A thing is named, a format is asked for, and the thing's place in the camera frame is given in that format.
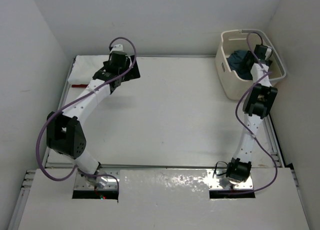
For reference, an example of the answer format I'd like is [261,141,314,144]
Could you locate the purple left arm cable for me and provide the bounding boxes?
[35,37,138,190]

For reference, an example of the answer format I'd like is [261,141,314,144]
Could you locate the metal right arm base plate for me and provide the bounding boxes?
[206,168,254,191]

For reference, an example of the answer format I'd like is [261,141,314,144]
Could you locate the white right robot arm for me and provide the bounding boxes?
[225,44,278,184]

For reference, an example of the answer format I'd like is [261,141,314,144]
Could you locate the white t shirt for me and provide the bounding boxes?
[68,55,109,85]

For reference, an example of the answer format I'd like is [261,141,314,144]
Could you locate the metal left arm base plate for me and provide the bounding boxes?
[73,168,120,191]

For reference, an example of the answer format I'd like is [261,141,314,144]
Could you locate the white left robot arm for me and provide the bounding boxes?
[46,51,140,175]

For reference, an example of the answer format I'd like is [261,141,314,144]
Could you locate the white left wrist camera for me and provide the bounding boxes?
[109,44,126,55]

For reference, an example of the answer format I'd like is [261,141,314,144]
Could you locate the cream plastic laundry basket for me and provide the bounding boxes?
[215,29,287,100]

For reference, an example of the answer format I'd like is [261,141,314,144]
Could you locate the red polo t shirt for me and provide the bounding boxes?
[71,84,88,88]

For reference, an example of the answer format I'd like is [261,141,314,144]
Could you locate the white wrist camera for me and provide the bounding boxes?
[265,47,273,60]
[109,44,126,55]

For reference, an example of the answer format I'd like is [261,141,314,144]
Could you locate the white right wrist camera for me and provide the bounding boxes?
[265,47,273,60]

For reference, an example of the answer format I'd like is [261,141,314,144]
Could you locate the blue garment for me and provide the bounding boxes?
[227,50,254,80]

